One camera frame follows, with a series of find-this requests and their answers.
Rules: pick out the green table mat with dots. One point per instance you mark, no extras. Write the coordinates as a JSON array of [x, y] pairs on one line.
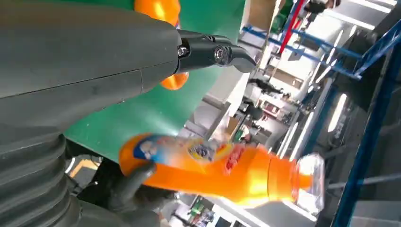
[[150, 109]]

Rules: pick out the open cardboard box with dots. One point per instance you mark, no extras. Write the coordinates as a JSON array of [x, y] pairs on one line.
[[260, 14]]

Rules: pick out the red pole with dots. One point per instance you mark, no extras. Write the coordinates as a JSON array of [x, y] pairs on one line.
[[291, 25]]

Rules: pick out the orange drink bottle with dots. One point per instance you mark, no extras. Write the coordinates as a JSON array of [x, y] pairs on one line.
[[244, 175], [159, 9]]

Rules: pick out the blue metal rack frame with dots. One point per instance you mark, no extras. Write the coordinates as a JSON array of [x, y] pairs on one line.
[[372, 125]]

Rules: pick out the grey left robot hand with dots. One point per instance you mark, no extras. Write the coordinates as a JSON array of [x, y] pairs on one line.
[[78, 47]]

